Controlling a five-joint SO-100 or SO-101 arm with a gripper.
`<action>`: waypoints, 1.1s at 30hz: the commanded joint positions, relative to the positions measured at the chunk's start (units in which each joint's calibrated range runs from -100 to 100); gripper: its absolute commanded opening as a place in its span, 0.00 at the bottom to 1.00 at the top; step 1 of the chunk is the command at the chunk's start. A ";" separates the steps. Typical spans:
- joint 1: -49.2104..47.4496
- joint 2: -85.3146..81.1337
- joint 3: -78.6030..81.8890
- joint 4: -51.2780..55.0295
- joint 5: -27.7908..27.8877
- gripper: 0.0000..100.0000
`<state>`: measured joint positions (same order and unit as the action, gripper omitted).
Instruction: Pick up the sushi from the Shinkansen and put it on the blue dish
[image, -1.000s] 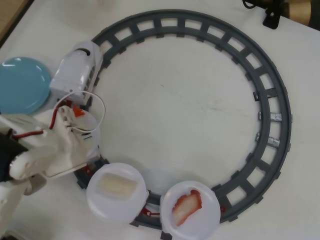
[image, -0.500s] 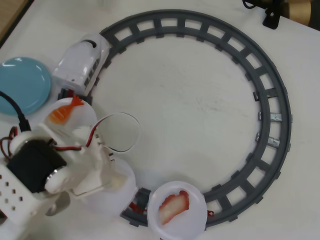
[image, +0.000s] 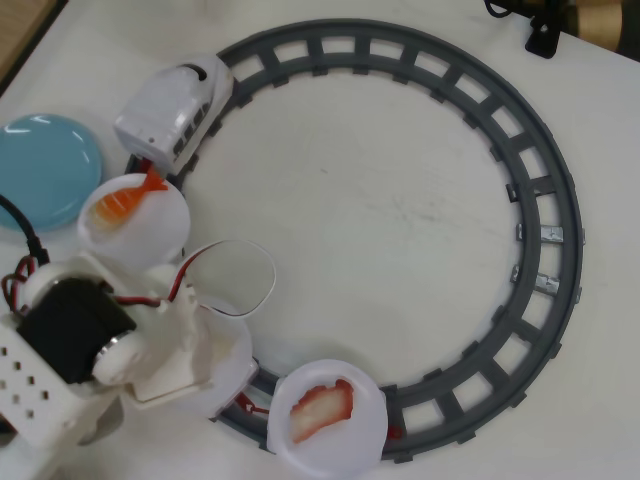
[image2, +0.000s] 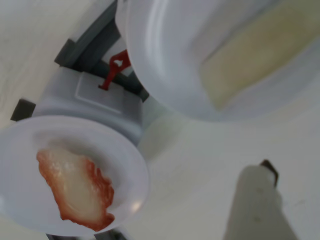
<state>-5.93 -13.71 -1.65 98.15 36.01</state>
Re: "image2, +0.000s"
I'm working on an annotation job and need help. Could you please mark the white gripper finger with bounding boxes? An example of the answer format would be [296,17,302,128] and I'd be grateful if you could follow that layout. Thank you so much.
[222,159,296,240]

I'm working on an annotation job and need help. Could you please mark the yellow egg sushi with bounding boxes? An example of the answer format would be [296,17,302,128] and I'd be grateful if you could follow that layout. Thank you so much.
[199,3,320,113]

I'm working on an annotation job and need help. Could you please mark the small white plate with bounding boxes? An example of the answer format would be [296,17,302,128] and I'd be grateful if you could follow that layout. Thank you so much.
[0,114,151,238]

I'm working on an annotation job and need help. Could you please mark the large white bowl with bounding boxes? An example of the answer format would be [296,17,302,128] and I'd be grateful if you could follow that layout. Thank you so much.
[116,0,320,124]

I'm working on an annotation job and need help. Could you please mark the red and white clam sushi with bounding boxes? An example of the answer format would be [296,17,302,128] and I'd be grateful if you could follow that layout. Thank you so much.
[36,147,116,232]

